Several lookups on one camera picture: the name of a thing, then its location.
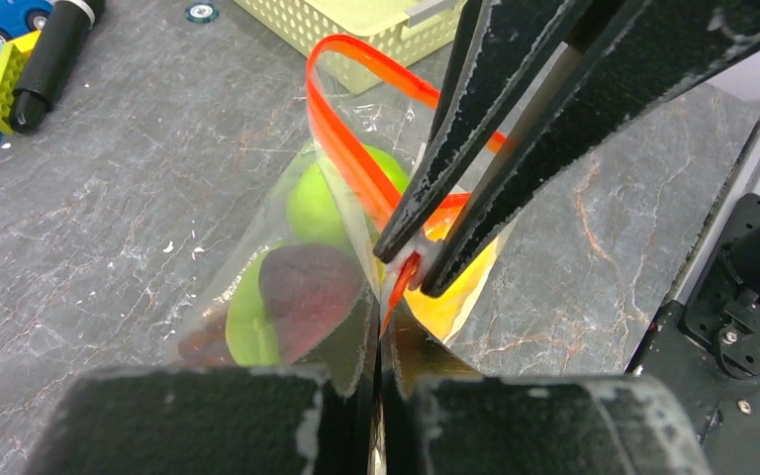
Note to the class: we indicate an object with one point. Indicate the blue toy car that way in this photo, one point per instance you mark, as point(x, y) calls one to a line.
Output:
point(21, 17)

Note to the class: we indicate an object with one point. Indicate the clear zip bag orange zipper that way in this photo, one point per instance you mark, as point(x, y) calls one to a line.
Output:
point(366, 182)

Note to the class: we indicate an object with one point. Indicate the dark brown fruit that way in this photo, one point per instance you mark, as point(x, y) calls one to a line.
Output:
point(308, 290)

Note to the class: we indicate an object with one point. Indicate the small round badge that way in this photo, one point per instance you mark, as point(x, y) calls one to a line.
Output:
point(201, 13)

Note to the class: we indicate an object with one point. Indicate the black microphone on table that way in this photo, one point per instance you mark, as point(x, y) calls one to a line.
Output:
point(54, 56)

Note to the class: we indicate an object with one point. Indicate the green plastic basket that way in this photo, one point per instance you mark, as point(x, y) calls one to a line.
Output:
point(405, 30)

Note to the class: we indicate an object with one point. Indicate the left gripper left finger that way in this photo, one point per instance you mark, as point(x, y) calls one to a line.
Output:
point(313, 417)

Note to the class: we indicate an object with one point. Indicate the yellow lemon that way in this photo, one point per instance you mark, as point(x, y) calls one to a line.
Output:
point(444, 316)

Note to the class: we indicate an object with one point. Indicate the light green fruit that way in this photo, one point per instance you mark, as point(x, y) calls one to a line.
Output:
point(251, 338)

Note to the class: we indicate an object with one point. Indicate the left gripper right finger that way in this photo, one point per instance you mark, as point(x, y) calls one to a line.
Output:
point(443, 417)

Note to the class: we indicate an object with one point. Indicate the green apple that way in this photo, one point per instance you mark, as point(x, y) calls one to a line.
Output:
point(312, 212)

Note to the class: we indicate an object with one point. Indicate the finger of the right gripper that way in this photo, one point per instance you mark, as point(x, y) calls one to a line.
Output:
point(498, 49)
point(622, 60)

